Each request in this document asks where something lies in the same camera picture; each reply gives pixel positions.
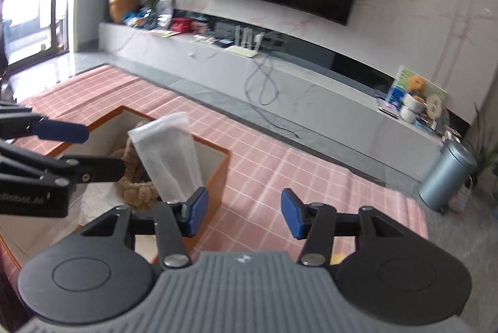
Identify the white cloth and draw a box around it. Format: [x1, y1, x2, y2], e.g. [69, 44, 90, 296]
[78, 183, 124, 226]

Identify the white mesh bag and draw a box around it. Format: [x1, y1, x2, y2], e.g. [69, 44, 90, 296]
[128, 113, 203, 203]

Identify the pink checkered tablecloth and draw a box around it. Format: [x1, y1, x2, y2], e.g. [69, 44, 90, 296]
[23, 65, 428, 258]

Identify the white marble tv console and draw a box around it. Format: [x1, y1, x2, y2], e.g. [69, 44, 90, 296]
[98, 23, 442, 180]

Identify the woven checkered handbag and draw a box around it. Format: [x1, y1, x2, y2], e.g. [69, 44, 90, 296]
[448, 176, 473, 213]

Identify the grey metal trash bin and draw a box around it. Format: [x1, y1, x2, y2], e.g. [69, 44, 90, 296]
[418, 140, 477, 212]

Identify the teddy bear in white pot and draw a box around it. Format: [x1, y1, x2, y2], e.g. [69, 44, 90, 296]
[399, 75, 425, 124]

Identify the colourful picture board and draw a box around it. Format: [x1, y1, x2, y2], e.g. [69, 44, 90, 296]
[386, 66, 447, 109]

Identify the golden vase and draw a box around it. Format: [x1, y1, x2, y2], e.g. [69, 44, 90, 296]
[108, 0, 140, 23]

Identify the green potted plant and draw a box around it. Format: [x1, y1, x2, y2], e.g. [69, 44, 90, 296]
[466, 104, 497, 189]

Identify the white wifi router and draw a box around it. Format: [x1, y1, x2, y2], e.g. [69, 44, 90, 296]
[226, 26, 265, 59]

